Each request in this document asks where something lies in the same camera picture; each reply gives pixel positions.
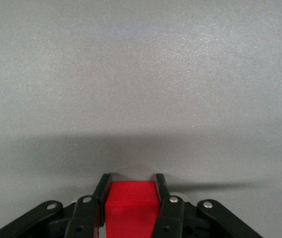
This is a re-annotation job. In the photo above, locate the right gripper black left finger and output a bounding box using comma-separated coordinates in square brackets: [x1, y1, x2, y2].
[0, 173, 112, 238]

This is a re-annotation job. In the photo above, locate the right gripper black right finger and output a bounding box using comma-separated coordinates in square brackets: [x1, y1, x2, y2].
[152, 173, 265, 238]

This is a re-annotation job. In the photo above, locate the small red cube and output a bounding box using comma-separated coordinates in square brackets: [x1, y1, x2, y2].
[104, 180, 162, 238]

